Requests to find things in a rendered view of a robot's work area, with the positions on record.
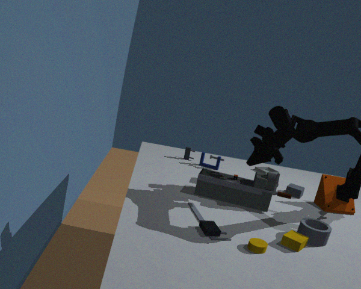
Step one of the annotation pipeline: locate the yellow short cylinder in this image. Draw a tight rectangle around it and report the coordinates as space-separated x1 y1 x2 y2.
247 238 268 254

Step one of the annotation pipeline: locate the blue c-clamp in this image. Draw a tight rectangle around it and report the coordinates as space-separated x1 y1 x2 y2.
199 152 224 170

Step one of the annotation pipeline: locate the yellow block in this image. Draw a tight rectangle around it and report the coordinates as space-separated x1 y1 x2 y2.
280 230 309 252

